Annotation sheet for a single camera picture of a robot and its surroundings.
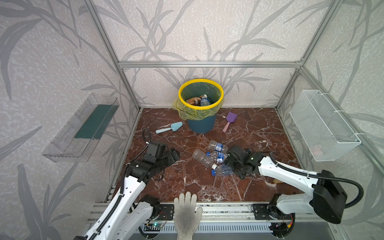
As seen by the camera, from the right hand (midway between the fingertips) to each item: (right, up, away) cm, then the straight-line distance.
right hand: (226, 162), depth 84 cm
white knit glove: (-21, -24, -12) cm, 34 cm away
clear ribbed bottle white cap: (-13, 0, +7) cm, 15 cm away
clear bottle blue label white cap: (-12, +36, +10) cm, 39 cm away
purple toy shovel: (+8, +26, +32) cm, 42 cm away
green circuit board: (-38, -28, -12) cm, 49 cm away
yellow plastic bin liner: (-19, +27, +2) cm, 33 cm away
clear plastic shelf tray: (-69, +15, -20) cm, 73 cm away
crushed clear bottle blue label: (-4, +1, +7) cm, 8 cm away
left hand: (-27, +7, -8) cm, 29 cm away
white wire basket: (+40, +17, -21) cm, 48 cm away
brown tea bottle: (-19, +36, +13) cm, 43 cm away
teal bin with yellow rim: (-13, +19, +24) cm, 34 cm away
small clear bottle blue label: (-4, +7, +7) cm, 11 cm away
